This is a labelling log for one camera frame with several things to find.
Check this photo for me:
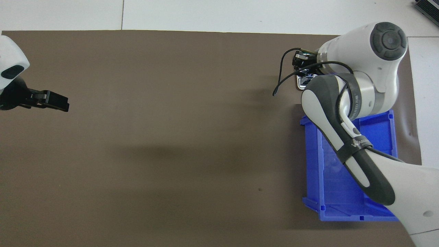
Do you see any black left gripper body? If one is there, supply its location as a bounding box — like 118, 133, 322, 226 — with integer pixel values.
0, 76, 32, 111

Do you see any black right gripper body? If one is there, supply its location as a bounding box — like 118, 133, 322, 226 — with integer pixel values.
292, 50, 320, 71

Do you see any grey metal tray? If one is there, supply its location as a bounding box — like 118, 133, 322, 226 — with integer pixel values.
295, 73, 315, 91

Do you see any blue plastic storage bin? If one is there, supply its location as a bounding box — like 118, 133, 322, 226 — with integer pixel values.
299, 109, 400, 222

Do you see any brown table mat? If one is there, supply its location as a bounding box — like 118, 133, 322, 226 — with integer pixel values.
0, 30, 423, 247

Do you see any grey ribbed device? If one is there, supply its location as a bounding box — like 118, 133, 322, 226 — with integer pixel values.
413, 0, 439, 19

